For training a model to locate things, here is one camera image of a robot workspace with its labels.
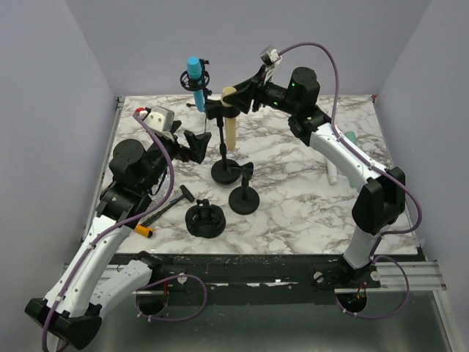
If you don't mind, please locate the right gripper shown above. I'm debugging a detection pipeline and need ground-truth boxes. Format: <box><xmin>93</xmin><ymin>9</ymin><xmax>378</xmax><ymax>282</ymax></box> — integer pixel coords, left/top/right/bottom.
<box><xmin>223</xmin><ymin>65</ymin><xmax>298</xmax><ymax>116</ymax></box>

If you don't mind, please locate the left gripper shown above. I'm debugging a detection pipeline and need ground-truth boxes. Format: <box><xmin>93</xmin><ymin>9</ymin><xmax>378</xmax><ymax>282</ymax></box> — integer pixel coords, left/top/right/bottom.
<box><xmin>141</xmin><ymin>122</ymin><xmax>212</xmax><ymax>193</ymax></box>

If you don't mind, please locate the beige microphone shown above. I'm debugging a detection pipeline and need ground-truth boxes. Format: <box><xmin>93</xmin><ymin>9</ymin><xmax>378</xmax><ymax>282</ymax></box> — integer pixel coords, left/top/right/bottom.
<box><xmin>221</xmin><ymin>87</ymin><xmax>240</xmax><ymax>151</ymax></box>

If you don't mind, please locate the tall black clip stand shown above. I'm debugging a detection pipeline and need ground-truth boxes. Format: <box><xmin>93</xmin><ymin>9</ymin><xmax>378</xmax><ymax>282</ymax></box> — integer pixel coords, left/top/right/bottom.
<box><xmin>204</xmin><ymin>99</ymin><xmax>240</xmax><ymax>185</ymax></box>

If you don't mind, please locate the short black clip stand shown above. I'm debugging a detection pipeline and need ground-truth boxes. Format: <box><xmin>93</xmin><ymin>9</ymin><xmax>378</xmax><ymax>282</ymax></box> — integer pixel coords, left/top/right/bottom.
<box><xmin>229</xmin><ymin>162</ymin><xmax>260</xmax><ymax>216</ymax></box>

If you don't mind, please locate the black shock-mount round stand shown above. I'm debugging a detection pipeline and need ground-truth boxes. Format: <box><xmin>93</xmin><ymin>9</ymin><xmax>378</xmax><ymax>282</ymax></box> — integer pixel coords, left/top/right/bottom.
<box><xmin>185</xmin><ymin>199</ymin><xmax>226</xmax><ymax>239</ymax></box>

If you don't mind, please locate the mint green microphone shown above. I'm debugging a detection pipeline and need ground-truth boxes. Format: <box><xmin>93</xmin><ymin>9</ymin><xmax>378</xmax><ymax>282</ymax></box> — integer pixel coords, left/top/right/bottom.
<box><xmin>344</xmin><ymin>131</ymin><xmax>357</xmax><ymax>189</ymax></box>

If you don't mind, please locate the white microphone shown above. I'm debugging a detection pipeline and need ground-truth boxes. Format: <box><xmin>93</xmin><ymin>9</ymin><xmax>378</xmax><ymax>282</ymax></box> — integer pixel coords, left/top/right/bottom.
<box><xmin>326</xmin><ymin>159</ymin><xmax>338</xmax><ymax>186</ymax></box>

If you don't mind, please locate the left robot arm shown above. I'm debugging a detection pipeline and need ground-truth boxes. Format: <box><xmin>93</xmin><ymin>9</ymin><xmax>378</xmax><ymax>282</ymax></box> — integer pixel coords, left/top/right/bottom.
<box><xmin>25</xmin><ymin>120</ymin><xmax>212</xmax><ymax>351</ymax></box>

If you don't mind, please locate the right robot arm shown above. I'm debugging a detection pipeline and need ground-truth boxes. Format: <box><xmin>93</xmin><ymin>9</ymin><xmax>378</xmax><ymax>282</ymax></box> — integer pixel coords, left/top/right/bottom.
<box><xmin>222</xmin><ymin>66</ymin><xmax>405</xmax><ymax>287</ymax></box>

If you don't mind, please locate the blue microphone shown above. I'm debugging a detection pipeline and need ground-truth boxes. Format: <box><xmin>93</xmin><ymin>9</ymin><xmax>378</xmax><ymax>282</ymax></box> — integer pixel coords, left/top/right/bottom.
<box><xmin>187</xmin><ymin>56</ymin><xmax>204</xmax><ymax>112</ymax></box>

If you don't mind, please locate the orange yellow tool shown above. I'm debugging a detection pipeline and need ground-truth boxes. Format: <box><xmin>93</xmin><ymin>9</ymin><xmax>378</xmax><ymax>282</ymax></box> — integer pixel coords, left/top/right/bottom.
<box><xmin>133</xmin><ymin>224</ymin><xmax>154</xmax><ymax>238</ymax></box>

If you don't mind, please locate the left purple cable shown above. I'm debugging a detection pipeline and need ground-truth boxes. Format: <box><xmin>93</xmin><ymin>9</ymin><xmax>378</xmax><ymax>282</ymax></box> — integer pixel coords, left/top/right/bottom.
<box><xmin>40</xmin><ymin>112</ymin><xmax>208</xmax><ymax>352</ymax></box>

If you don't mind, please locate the purple cable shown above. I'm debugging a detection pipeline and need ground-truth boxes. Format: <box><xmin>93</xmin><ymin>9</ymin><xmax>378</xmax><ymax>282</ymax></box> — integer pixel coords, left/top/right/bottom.
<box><xmin>40</xmin><ymin>112</ymin><xmax>208</xmax><ymax>352</ymax></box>
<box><xmin>276</xmin><ymin>42</ymin><xmax>424</xmax><ymax>320</ymax></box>

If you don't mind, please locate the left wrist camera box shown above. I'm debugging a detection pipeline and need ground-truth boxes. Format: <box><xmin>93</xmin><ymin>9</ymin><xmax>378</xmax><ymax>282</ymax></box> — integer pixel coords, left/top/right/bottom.
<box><xmin>143</xmin><ymin>106</ymin><xmax>175</xmax><ymax>133</ymax></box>

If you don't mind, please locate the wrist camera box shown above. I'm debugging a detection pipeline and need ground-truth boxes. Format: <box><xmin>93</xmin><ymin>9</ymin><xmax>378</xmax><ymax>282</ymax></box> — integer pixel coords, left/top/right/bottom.
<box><xmin>259</xmin><ymin>45</ymin><xmax>282</xmax><ymax>73</ymax></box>
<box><xmin>143</xmin><ymin>106</ymin><xmax>175</xmax><ymax>133</ymax></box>

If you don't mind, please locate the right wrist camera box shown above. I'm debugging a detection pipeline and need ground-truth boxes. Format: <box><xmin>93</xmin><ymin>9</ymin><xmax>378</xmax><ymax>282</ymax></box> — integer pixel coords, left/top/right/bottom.
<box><xmin>259</xmin><ymin>45</ymin><xmax>282</xmax><ymax>73</ymax></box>

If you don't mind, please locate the black tripod shock-mount stand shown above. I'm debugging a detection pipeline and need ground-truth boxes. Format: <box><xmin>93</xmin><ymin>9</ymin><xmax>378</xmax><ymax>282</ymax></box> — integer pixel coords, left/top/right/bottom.
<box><xmin>179</xmin><ymin>57</ymin><xmax>215</xmax><ymax>133</ymax></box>

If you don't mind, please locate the black t-handle tool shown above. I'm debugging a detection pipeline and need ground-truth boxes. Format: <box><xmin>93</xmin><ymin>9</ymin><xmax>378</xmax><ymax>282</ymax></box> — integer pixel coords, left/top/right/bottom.
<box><xmin>141</xmin><ymin>185</ymin><xmax>195</xmax><ymax>227</ymax></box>

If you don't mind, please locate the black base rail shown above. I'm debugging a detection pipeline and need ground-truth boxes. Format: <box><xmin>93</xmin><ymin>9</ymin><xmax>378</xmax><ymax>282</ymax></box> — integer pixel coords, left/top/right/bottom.
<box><xmin>109</xmin><ymin>252</ymin><xmax>382</xmax><ymax>307</ymax></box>

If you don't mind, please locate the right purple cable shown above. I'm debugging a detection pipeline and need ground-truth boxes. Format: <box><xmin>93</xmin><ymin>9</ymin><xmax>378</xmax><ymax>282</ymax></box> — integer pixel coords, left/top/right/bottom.
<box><xmin>276</xmin><ymin>42</ymin><xmax>424</xmax><ymax>320</ymax></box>

